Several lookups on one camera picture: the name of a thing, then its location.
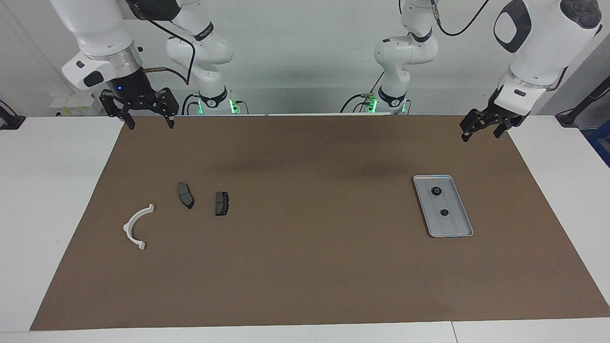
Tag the white box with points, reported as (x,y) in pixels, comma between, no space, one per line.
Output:
(76,104)

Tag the brown table mat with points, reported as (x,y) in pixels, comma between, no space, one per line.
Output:
(305,262)

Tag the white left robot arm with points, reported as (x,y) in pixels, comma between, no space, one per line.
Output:
(538,43)

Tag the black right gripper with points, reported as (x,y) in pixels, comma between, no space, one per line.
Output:
(127,85)

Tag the black stand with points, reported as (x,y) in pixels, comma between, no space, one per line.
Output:
(567,116)

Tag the dark grey curved brake pad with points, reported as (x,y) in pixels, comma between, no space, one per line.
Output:
(185,195)

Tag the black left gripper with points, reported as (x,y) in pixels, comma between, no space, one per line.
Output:
(505,116)

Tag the silver metal tray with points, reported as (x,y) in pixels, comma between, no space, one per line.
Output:
(452,224)

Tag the blue crate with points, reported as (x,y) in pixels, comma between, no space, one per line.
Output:
(601,143)

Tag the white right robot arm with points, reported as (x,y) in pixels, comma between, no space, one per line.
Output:
(95,28)

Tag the dark grey rectangular brake pad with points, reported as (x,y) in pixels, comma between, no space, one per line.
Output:
(221,203)

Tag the black clamp mount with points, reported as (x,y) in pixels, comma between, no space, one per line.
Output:
(12,121)

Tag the white curved plastic bracket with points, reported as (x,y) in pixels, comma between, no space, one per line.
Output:
(126,228)

